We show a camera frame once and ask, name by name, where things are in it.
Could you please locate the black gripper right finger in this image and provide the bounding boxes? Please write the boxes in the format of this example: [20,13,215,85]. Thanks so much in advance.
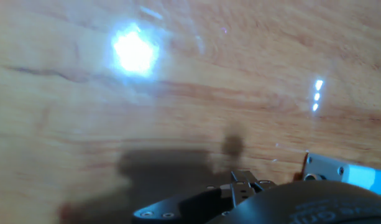
[239,170,277,200]

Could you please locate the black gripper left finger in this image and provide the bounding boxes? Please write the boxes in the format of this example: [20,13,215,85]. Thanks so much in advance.
[132,170,244,224]

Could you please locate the white button box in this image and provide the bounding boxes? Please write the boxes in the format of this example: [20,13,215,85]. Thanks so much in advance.
[301,152,381,197]

